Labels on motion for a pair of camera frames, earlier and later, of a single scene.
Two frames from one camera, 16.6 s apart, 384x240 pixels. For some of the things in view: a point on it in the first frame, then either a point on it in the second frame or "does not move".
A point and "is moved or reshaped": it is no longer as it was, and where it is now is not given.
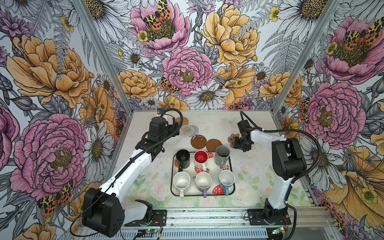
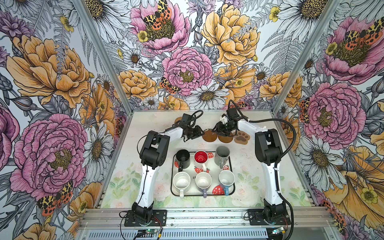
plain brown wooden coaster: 212,144 → 228,139
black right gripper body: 241,143 → 229,127
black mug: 183,157 does not move
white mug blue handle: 227,178 does not move
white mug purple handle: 203,180 does not move
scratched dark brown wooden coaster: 198,142 → 209,136
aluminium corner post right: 327,13 does not move
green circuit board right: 276,231 does not move
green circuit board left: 150,231 does not move
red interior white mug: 201,157 does not move
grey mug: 221,155 does not move
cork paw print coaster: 231,139 is moved or reshaped
